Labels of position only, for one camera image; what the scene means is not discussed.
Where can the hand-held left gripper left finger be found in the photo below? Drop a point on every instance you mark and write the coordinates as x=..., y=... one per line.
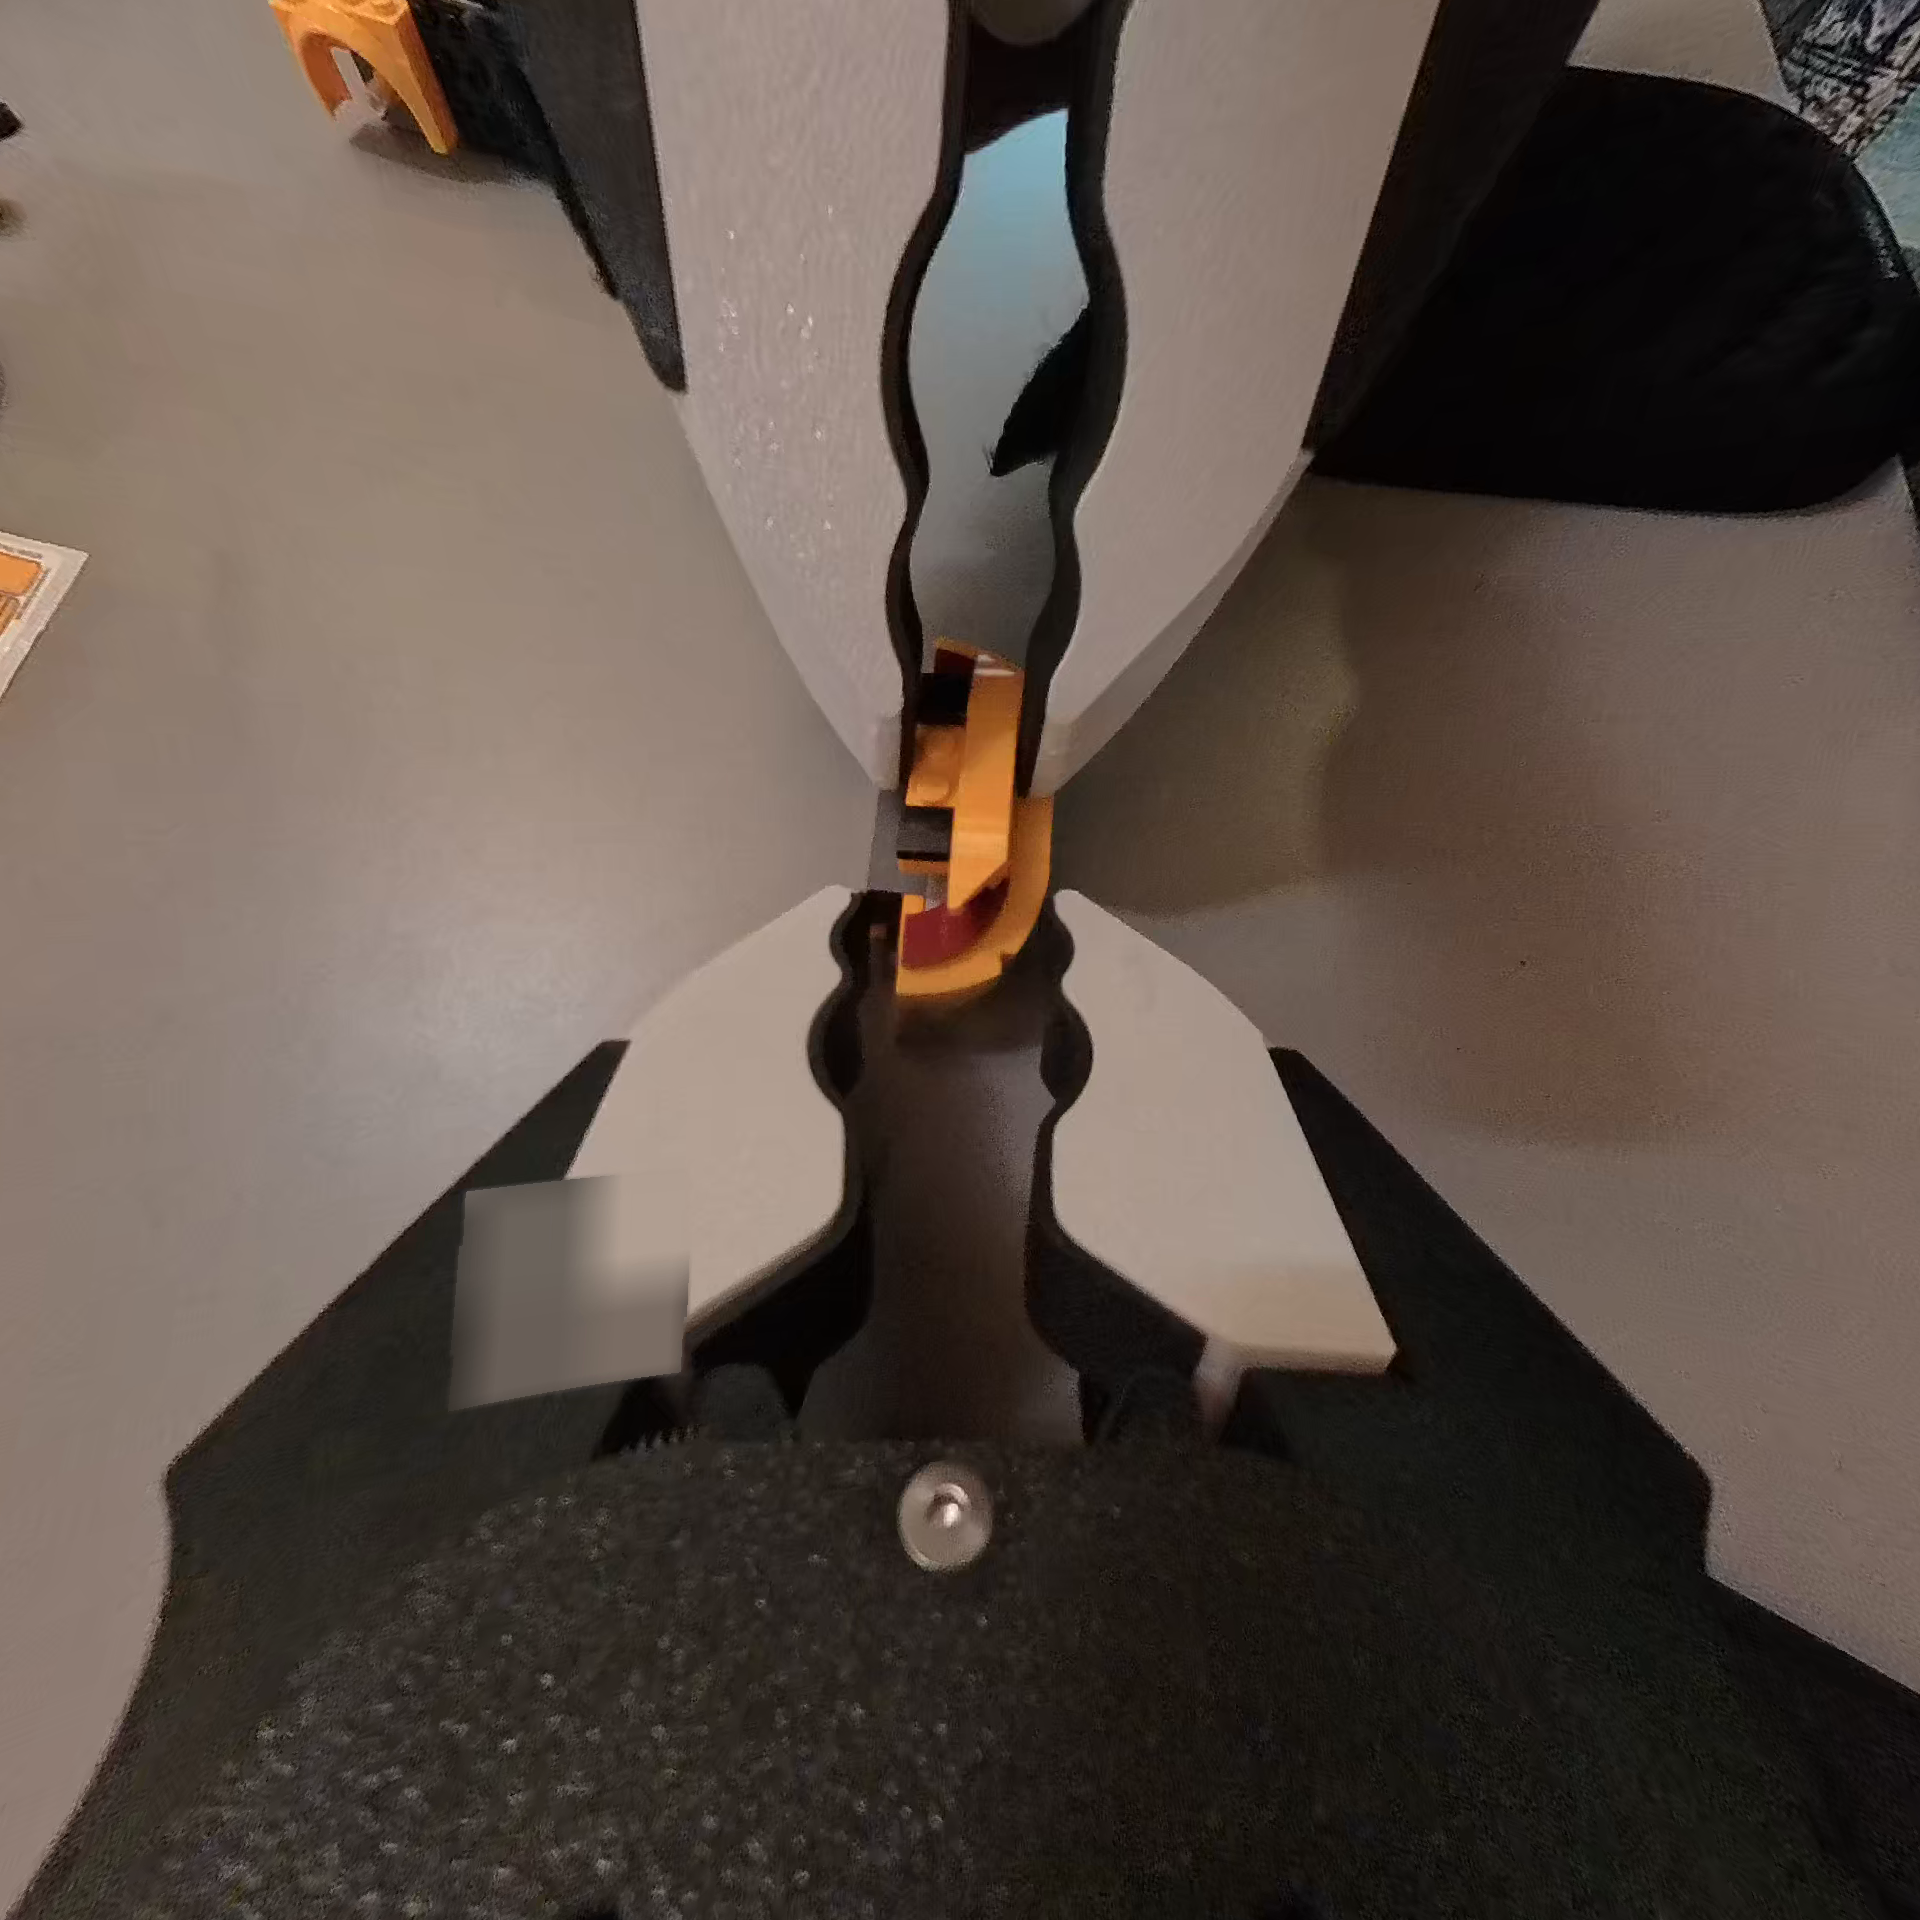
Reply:
x=734, y=1109

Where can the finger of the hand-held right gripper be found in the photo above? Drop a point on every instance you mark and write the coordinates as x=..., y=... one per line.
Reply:
x=1230, y=301
x=779, y=301

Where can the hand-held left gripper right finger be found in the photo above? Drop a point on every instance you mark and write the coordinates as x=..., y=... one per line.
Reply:
x=1200, y=1184

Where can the orange lego wheel arch assembly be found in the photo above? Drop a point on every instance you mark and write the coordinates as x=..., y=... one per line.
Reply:
x=982, y=810

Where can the black lego car chassis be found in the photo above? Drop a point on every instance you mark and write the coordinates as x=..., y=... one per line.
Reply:
x=376, y=61

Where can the orange lego sticker sheet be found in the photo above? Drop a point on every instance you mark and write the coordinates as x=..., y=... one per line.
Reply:
x=29, y=599

